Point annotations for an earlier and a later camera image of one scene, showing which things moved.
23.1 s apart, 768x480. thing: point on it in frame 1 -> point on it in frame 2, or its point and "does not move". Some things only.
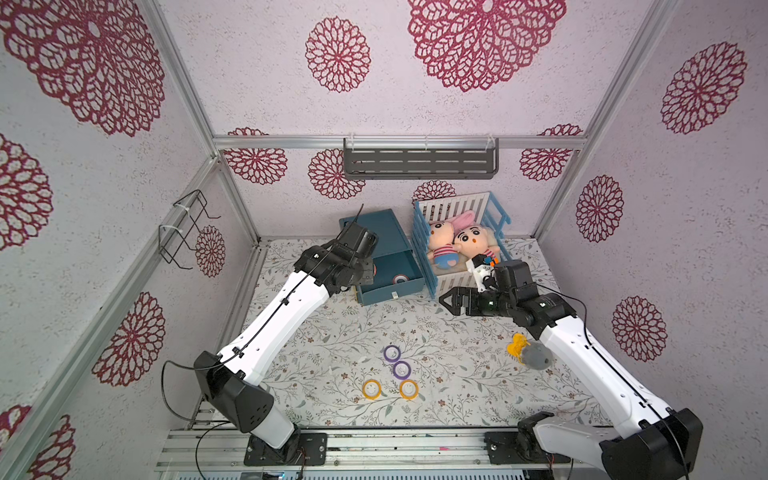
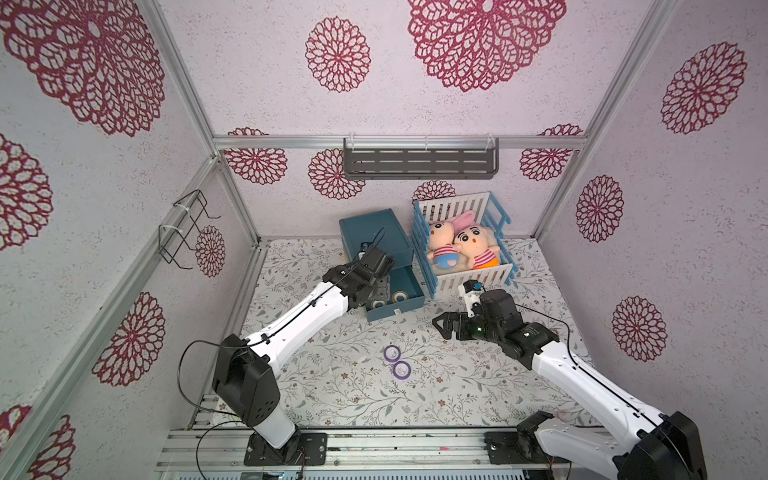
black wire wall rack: [183, 227] does not move
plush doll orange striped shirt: [473, 241] does not move
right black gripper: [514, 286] -> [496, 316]
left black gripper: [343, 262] -> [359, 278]
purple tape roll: [402, 370] does not move
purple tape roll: [392, 353] does not move
